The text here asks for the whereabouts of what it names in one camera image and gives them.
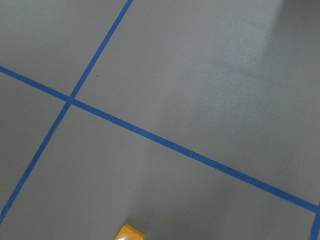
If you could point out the orange trapezoid block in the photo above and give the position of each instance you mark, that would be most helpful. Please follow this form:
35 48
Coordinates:
127 232

